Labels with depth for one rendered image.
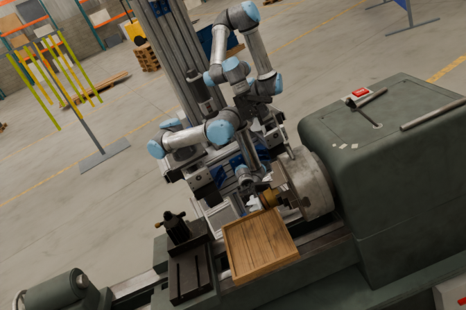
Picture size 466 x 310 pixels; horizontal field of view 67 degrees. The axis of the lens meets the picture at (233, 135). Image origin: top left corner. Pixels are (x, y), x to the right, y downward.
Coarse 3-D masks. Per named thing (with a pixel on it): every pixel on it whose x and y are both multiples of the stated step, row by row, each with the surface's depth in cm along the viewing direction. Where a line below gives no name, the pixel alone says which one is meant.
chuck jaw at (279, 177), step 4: (272, 164) 156; (276, 164) 156; (280, 164) 156; (272, 168) 158; (276, 168) 155; (280, 168) 155; (276, 172) 155; (280, 172) 155; (272, 176) 155; (276, 176) 155; (280, 176) 154; (284, 176) 154; (276, 180) 154; (280, 180) 154; (284, 180) 154; (272, 184) 154; (276, 184) 154; (280, 184) 154; (272, 188) 154
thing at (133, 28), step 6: (120, 0) 1522; (126, 12) 1547; (126, 24) 1573; (132, 24) 1567; (138, 24) 1563; (126, 30) 1584; (132, 30) 1580; (138, 30) 1576; (132, 36) 1594; (138, 36) 1585; (144, 36) 1587; (138, 42) 1600; (144, 42) 1600
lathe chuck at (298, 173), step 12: (288, 156) 148; (300, 156) 145; (288, 168) 143; (300, 168) 142; (288, 180) 151; (300, 180) 140; (312, 180) 139; (300, 192) 139; (312, 192) 139; (312, 204) 140; (324, 204) 141; (312, 216) 145
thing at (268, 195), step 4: (268, 188) 154; (276, 188) 154; (264, 192) 153; (268, 192) 152; (272, 192) 153; (276, 192) 152; (260, 196) 153; (264, 196) 152; (268, 196) 151; (272, 196) 151; (260, 200) 152; (264, 200) 151; (268, 200) 151; (272, 200) 151; (276, 200) 150; (264, 204) 151; (268, 204) 151; (272, 204) 151; (276, 204) 152; (264, 208) 152; (268, 208) 152; (272, 208) 153
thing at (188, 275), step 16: (192, 224) 178; (176, 256) 162; (192, 256) 158; (208, 256) 160; (176, 272) 154; (192, 272) 150; (208, 272) 147; (176, 288) 146; (192, 288) 142; (208, 288) 143; (176, 304) 143
